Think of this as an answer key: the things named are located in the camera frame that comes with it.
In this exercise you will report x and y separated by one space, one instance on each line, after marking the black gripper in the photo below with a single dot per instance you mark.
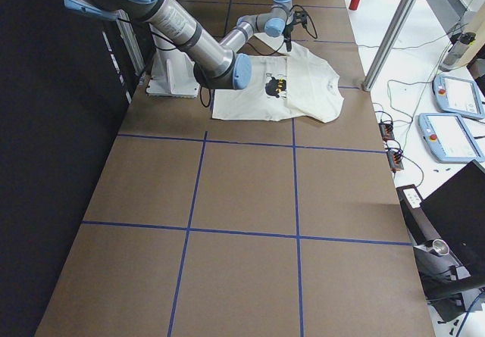
288 32

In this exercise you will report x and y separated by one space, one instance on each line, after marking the cream long sleeve cat shirt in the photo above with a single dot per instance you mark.
296 83

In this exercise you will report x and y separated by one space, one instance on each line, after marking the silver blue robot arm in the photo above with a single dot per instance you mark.
217 64

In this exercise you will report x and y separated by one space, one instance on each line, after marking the upper black orange hub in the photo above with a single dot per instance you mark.
386 130

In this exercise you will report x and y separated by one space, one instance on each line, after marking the black orange hub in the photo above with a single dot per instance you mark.
386 130
394 157

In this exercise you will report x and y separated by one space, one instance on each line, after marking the lower black orange hub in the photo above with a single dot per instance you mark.
394 157

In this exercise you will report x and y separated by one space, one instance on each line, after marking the clear bottle black cap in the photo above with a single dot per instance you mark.
456 52

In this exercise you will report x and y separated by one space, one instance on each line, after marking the upper teach pendant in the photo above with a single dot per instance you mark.
458 96

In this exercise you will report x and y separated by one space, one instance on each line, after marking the teach pendant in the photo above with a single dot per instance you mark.
448 138
458 96

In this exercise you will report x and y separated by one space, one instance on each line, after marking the lower teach pendant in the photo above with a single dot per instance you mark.
448 138

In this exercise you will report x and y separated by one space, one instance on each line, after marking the black box with white label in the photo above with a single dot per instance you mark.
420 229

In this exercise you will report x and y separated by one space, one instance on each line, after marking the black monitor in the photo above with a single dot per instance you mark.
456 211

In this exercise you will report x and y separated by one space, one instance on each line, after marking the silver metal cup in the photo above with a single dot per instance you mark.
437 247

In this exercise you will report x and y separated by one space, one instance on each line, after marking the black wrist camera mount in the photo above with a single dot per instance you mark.
300 17

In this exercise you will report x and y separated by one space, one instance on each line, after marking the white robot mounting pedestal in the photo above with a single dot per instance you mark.
171 73

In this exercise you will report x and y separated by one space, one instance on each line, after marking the aluminium frame post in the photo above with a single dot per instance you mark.
396 24

